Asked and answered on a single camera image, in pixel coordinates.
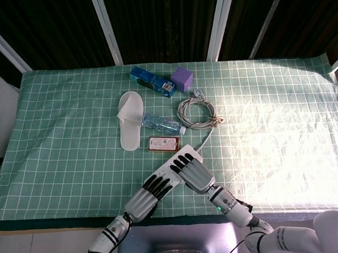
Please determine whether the purple cube box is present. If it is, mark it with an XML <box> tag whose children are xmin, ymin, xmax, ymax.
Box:
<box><xmin>169</xmin><ymin>65</ymin><xmax>196</xmax><ymax>93</ymax></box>

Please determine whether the green checked tablecloth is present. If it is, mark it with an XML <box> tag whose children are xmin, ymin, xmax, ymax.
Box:
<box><xmin>0</xmin><ymin>47</ymin><xmax>338</xmax><ymax>241</ymax></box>

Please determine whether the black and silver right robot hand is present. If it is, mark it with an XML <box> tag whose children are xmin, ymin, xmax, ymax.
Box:
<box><xmin>168</xmin><ymin>151</ymin><xmax>217</xmax><ymax>196</ymax></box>

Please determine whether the white power strip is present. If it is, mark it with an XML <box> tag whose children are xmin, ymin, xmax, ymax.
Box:
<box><xmin>140</xmin><ymin>143</ymin><xmax>205</xmax><ymax>194</ymax></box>

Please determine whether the clear plastic water bottle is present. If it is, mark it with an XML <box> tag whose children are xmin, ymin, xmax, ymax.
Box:
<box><xmin>140</xmin><ymin>109</ymin><xmax>187</xmax><ymax>138</ymax></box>

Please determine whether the grey robot torso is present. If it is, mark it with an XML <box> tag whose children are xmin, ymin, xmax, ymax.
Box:
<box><xmin>112</xmin><ymin>216</ymin><xmax>252</xmax><ymax>253</ymax></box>

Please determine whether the dark partition curtain panel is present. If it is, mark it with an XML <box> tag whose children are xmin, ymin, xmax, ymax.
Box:
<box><xmin>214</xmin><ymin>0</ymin><xmax>291</xmax><ymax>61</ymax></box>
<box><xmin>249</xmin><ymin>0</ymin><xmax>338</xmax><ymax>71</ymax></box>
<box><xmin>0</xmin><ymin>0</ymin><xmax>116</xmax><ymax>75</ymax></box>
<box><xmin>100</xmin><ymin>0</ymin><xmax>227</xmax><ymax>70</ymax></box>

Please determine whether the brown box with white label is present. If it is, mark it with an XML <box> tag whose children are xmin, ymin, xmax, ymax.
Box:
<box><xmin>147</xmin><ymin>133</ymin><xmax>183</xmax><ymax>155</ymax></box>

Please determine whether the white disposable slipper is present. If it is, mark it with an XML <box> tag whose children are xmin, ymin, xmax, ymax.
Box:
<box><xmin>114</xmin><ymin>90</ymin><xmax>147</xmax><ymax>152</ymax></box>

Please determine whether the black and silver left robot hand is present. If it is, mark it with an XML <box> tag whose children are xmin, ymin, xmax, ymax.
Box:
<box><xmin>121</xmin><ymin>174</ymin><xmax>177</xmax><ymax>224</ymax></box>

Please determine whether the white cable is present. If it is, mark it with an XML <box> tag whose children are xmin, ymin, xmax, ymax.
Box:
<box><xmin>174</xmin><ymin>86</ymin><xmax>227</xmax><ymax>153</ymax></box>

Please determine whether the long blue cardboard box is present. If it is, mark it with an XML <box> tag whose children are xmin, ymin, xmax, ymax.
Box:
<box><xmin>128</xmin><ymin>63</ymin><xmax>178</xmax><ymax>101</ymax></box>

